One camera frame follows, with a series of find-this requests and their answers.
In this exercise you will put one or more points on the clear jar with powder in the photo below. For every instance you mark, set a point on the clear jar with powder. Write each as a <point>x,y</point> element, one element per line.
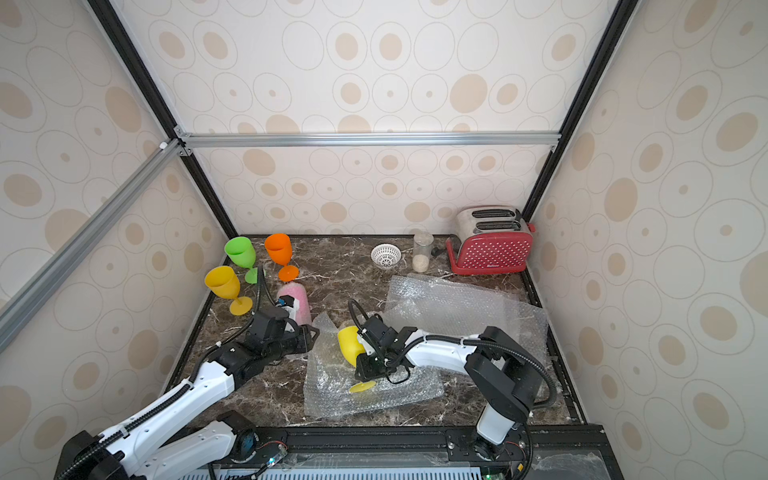
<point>422,251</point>

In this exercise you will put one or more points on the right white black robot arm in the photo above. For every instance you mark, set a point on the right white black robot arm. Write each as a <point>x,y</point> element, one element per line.
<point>513,382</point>

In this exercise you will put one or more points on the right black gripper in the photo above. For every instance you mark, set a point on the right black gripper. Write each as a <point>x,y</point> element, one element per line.
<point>372,346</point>

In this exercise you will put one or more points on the red toaster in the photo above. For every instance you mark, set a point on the red toaster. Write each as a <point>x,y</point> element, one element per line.
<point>490,240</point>

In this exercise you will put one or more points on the orange bubble glass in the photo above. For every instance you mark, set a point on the orange bubble glass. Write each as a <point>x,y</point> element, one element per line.
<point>279,249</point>

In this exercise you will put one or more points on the white sink strainer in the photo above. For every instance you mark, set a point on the white sink strainer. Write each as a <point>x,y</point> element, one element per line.
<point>386,256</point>

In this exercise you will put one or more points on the left diagonal aluminium rail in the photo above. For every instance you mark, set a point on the left diagonal aluminium rail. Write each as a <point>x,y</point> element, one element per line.
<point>22,308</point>

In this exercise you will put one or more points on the green wine glass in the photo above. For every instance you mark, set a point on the green wine glass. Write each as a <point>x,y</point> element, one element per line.
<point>241,252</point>

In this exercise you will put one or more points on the horizontal aluminium rail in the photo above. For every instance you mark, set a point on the horizontal aluminium rail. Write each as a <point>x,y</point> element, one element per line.
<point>375,139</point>

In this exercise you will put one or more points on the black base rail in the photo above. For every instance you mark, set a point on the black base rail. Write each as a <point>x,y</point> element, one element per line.
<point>232,439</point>

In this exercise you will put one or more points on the beige bubble glass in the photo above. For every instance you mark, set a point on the beige bubble glass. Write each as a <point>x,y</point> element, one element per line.
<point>224,283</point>

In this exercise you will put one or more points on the pink bubble glass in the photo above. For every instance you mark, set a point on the pink bubble glass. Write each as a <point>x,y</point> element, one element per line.
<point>299,292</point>

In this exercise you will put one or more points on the yellow bubble glass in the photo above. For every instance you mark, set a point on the yellow bubble glass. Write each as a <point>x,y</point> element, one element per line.
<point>351,348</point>

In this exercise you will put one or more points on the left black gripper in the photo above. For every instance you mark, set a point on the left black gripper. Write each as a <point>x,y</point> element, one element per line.
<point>306,337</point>

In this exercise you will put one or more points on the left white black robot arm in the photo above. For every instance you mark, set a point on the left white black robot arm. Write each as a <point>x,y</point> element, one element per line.
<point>156,420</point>

